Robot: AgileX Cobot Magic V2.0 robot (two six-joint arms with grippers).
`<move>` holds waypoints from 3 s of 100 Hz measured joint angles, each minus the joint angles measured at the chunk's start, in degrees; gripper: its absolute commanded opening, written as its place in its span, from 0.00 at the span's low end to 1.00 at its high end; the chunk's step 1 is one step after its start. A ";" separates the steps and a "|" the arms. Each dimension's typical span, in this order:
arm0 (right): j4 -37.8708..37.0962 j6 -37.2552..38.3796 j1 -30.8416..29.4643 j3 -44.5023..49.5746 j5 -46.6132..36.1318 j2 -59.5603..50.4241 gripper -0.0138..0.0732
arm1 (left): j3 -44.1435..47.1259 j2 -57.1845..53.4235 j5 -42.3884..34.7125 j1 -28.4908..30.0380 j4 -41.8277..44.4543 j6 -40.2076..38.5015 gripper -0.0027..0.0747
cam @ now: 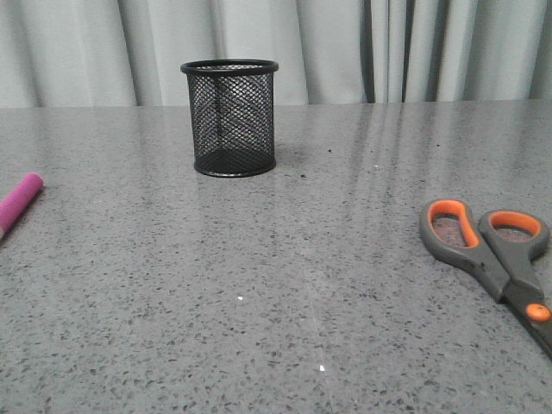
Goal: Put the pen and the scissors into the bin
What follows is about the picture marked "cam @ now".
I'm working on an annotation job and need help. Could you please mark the grey orange scissors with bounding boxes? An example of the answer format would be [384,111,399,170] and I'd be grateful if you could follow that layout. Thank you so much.
[419,199,551,354]

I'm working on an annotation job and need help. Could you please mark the pink marker pen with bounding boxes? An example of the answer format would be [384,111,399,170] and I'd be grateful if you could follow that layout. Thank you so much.
[1,172,44,238]

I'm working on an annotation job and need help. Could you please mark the black mesh pen holder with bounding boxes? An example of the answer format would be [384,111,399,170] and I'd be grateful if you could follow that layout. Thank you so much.
[180,59,279,178]

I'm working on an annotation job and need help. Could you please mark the grey curtain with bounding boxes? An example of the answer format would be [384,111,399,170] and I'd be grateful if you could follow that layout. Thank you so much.
[1,1,551,108]

